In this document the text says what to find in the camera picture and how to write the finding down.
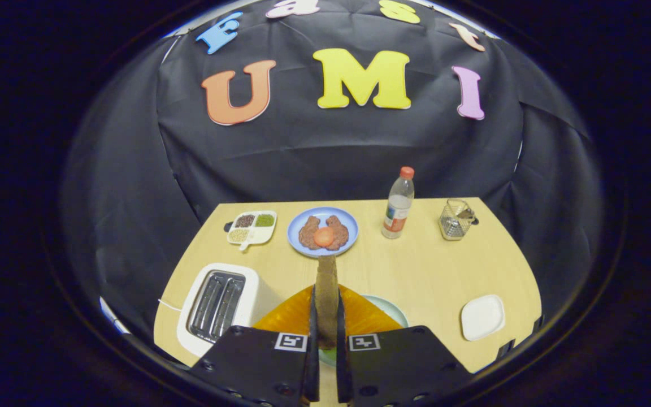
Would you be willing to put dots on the white toaster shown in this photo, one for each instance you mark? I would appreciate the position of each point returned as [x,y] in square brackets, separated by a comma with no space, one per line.
[260,297]

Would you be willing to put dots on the red tomato slice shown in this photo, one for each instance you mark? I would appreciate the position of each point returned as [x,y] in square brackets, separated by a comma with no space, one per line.
[324,237]

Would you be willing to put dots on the clear bottle with red cap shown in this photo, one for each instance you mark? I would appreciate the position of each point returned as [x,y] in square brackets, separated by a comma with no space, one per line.
[398,209]

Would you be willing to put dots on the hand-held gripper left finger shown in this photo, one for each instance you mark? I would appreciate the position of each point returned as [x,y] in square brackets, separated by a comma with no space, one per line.
[263,367]

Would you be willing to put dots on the small white square plate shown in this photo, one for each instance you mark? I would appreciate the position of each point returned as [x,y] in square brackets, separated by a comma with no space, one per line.
[482,317]

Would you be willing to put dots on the brown bread slice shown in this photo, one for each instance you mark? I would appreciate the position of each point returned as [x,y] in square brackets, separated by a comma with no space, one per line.
[326,299]

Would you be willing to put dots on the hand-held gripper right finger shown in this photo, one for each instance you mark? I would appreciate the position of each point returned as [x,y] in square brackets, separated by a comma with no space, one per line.
[399,367]

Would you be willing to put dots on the black backdrop cloth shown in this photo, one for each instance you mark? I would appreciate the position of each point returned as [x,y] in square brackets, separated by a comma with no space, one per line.
[331,158]

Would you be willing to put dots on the brown meat patty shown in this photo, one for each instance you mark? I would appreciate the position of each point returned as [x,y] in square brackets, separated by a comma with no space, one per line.
[307,232]
[341,232]

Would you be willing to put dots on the pale green round plate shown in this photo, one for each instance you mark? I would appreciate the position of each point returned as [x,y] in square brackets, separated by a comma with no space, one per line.
[390,311]

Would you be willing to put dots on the white divided condiment tray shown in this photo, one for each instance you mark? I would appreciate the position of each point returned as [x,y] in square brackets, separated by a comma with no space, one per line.
[252,229]

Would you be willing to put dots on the blue round plate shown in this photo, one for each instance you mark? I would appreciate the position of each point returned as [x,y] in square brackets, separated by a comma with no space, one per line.
[351,223]

